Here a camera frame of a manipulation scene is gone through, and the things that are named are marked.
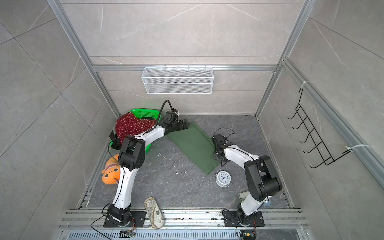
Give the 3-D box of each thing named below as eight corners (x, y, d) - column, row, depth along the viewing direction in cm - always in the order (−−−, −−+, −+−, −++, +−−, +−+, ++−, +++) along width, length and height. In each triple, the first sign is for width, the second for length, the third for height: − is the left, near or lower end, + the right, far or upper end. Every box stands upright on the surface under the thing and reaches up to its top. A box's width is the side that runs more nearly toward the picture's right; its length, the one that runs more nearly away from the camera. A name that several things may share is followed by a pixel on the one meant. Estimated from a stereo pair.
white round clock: (215, 187, 86) (216, 185, 82) (214, 173, 91) (215, 170, 88) (230, 187, 86) (232, 185, 82) (228, 173, 91) (230, 170, 88)
